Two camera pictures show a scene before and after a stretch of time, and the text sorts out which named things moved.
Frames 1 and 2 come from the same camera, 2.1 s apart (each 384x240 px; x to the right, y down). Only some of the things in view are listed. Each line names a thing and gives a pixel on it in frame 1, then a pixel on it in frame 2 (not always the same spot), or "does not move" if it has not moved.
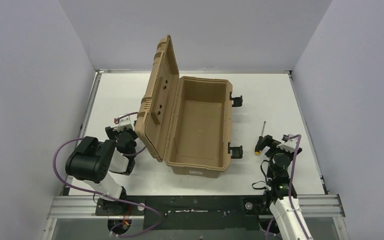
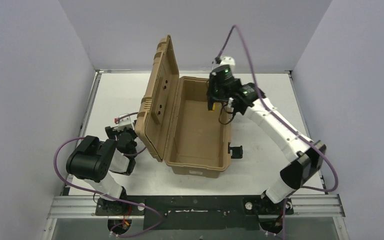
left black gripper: [113, 132] does not move
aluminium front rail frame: [318, 206] does not move
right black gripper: [271, 144] → [213, 98]
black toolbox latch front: [237, 151] does not move
